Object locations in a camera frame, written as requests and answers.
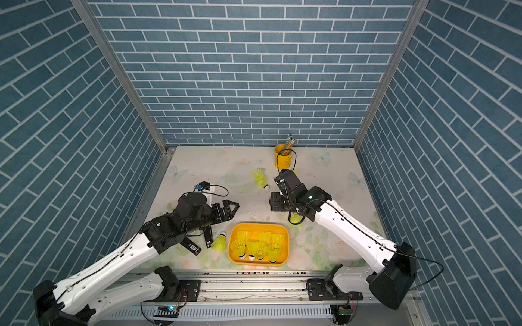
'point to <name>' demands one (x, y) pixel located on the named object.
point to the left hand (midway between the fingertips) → (237, 210)
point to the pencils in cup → (289, 145)
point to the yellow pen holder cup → (283, 157)
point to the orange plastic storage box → (283, 255)
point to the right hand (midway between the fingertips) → (275, 202)
